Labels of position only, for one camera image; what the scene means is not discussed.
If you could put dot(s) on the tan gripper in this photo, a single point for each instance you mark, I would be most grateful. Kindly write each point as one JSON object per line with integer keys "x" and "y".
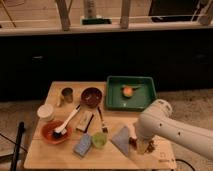
{"x": 141, "y": 146}

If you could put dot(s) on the light blue towel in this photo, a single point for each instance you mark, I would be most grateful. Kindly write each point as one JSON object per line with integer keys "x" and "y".
{"x": 121, "y": 140}

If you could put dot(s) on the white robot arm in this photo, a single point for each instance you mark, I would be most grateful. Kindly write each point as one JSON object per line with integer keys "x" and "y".
{"x": 155, "y": 120}

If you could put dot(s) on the purple bowl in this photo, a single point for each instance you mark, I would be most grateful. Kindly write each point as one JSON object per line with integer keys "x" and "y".
{"x": 91, "y": 97}

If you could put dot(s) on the orange bowl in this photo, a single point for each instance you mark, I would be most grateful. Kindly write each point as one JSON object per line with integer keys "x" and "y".
{"x": 50, "y": 136}

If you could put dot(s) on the brown dried scraps pile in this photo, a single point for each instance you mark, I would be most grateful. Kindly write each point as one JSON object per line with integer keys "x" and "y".
{"x": 150, "y": 149}

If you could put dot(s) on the metal fork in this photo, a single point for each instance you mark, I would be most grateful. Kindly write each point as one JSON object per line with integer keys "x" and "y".
{"x": 104, "y": 127}

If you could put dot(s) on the green small cup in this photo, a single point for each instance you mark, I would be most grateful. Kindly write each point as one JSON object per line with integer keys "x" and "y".
{"x": 99, "y": 139}

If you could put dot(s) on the green plastic tray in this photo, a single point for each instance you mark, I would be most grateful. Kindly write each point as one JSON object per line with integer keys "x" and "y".
{"x": 141, "y": 99}

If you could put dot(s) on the orange fruit with leaf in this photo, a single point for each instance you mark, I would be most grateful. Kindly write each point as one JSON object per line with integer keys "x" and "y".
{"x": 128, "y": 91}

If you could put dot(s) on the blue sponge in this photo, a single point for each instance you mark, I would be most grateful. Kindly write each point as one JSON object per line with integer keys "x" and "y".
{"x": 83, "y": 145}

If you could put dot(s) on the metal cup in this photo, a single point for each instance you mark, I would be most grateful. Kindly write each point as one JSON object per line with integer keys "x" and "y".
{"x": 67, "y": 94}

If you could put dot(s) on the white lidded cup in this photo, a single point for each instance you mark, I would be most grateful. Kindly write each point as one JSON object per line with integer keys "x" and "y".
{"x": 45, "y": 112}

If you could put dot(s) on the black pole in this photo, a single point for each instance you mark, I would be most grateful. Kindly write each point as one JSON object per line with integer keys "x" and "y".
{"x": 15, "y": 156}

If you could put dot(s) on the green base stand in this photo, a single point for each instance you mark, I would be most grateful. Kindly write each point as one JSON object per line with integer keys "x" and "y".
{"x": 95, "y": 21}

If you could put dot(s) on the white handled brush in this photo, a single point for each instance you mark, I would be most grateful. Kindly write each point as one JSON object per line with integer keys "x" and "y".
{"x": 61, "y": 130}

